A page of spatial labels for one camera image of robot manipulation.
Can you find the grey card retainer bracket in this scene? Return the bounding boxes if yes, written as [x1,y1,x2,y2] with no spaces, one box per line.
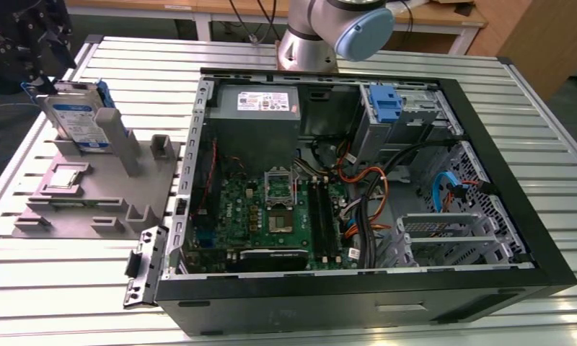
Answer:
[122,225,170,310]

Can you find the CPU socket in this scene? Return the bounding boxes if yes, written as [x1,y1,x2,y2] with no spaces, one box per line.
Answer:
[267,208,297,235]

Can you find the wooden desk white frame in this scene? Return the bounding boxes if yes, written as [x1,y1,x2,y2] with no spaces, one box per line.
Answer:
[66,0,490,56]

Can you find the silver CPU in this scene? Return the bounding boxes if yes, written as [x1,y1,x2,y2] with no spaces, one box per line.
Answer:
[46,169,81,188]

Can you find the black graphics card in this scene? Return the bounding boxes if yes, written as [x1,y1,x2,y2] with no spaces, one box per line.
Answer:
[237,247,309,273]

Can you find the multicoloured power wire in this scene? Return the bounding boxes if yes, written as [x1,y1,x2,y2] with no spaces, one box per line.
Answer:
[443,179,494,213]

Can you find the black RAM slot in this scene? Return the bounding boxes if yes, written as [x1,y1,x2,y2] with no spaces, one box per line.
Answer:
[309,175,326,265]
[322,175,339,265]
[315,175,333,265]

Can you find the green RAM stick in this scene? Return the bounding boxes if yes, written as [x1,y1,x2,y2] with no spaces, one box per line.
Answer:
[50,200,101,209]

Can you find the grey parts rack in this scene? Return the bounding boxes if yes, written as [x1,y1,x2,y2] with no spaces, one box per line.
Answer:
[9,107,186,241]

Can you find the metal drive cage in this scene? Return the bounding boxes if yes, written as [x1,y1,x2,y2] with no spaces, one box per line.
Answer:
[354,84,465,172]

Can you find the black PC case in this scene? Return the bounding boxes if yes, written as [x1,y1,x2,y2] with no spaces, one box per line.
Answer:
[153,66,577,338]

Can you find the hard disk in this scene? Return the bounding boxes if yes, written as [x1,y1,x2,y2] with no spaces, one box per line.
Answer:
[21,79,111,151]

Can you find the black office chair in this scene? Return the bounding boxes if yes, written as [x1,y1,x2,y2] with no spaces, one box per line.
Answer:
[0,71,34,97]

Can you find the black cable bundle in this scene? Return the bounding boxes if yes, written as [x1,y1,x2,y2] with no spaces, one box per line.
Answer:
[354,138,465,270]

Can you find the metal socket cover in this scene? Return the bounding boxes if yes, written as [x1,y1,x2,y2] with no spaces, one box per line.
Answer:
[262,168,299,210]

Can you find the metal disk bay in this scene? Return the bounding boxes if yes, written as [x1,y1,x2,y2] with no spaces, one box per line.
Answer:
[395,212,515,270]

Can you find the blue data wire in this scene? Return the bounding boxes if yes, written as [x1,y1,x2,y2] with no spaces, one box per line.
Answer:
[431,172,465,214]

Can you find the orange red wire bundle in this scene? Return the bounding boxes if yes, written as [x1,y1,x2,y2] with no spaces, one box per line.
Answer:
[338,166,390,224]

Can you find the grey power supply unit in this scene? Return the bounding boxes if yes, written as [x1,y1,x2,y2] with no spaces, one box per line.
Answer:
[205,83,302,170]

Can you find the green motherboard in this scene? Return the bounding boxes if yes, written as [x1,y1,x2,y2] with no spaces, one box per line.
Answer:
[191,172,361,271]

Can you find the brown wooden cabinet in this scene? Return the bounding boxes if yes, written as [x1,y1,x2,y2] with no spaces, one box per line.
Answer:
[470,0,577,102]

